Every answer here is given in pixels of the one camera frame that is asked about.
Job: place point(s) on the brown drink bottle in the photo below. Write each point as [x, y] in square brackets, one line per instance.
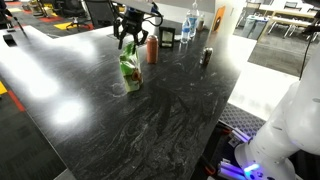
[200, 23]

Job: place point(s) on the black swivel chair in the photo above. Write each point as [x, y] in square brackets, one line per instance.
[75, 13]

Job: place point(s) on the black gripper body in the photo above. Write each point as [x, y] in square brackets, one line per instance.
[133, 21]

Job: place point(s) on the tall clear water bottle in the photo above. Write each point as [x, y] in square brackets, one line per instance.
[193, 16]

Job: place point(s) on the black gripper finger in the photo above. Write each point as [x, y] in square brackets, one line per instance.
[142, 36]
[120, 35]

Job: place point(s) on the grey waste bins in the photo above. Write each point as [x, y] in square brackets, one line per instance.
[250, 26]

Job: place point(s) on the small clear water bottle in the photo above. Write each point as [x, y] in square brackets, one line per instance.
[185, 30]

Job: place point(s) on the green snack bag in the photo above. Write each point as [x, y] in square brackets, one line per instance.
[131, 70]

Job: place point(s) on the person in dark clothes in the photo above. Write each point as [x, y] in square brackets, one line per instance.
[4, 13]

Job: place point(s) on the small black box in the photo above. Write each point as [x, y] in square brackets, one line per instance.
[9, 39]

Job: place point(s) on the orange wall poster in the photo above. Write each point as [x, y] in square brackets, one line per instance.
[218, 18]

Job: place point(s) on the orange soda can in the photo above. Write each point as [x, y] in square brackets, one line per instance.
[152, 49]

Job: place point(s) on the black perforated mat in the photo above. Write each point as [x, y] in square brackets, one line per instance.
[240, 120]

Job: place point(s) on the wooden office table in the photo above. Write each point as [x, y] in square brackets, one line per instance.
[290, 18]

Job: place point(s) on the brown root beer can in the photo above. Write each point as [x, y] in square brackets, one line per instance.
[206, 56]

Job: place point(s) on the black office chair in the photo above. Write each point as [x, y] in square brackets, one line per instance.
[100, 13]

